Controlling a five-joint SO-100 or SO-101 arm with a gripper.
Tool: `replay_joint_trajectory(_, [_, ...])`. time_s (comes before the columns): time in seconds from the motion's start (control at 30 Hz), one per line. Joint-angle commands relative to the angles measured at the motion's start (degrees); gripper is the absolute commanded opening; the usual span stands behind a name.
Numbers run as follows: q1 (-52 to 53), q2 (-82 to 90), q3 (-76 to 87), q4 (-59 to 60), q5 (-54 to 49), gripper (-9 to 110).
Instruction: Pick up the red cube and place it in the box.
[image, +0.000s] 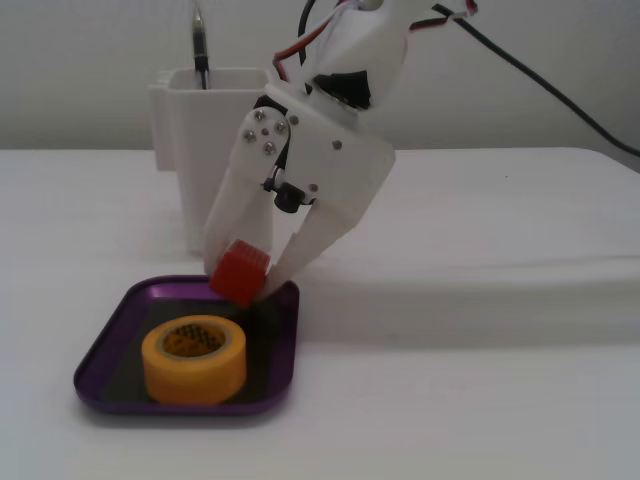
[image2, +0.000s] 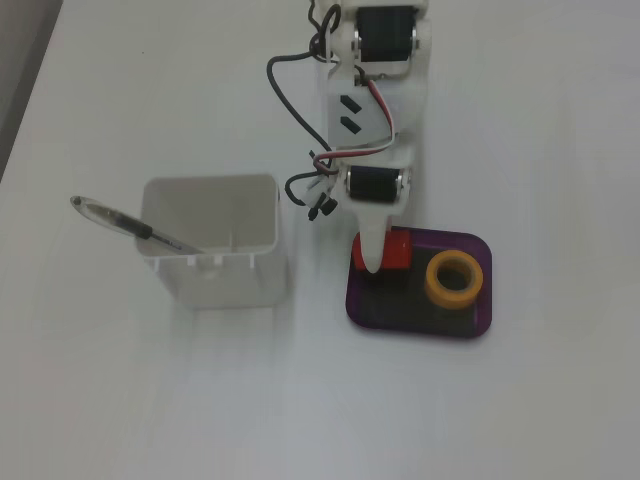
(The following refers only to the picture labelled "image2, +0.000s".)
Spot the white plastic pen holder box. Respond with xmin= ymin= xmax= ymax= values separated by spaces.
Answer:
xmin=137 ymin=173 xmax=289 ymax=309

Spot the black tray liner mat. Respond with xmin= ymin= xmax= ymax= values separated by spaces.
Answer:
xmin=362 ymin=247 xmax=484 ymax=334

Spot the black ballpoint pen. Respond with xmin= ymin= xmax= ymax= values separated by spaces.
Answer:
xmin=69 ymin=194 xmax=206 ymax=255

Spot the purple metal tray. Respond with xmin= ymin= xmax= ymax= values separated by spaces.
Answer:
xmin=344 ymin=227 xmax=494 ymax=341

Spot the yellow masking tape roll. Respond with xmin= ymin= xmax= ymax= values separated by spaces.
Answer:
xmin=424 ymin=249 xmax=485 ymax=309

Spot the red white black servo wire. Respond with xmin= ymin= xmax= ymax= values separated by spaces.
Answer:
xmin=310 ymin=78 xmax=402 ymax=174

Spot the black cable bundle with connectors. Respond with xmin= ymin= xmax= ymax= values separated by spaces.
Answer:
xmin=284 ymin=171 xmax=342 ymax=222

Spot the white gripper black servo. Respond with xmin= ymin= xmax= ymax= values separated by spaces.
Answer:
xmin=334 ymin=146 xmax=418 ymax=275

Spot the red cube block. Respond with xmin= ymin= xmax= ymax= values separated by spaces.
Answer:
xmin=351 ymin=227 xmax=412 ymax=272

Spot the long black cable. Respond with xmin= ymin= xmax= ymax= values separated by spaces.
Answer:
xmin=266 ymin=0 xmax=342 ymax=154

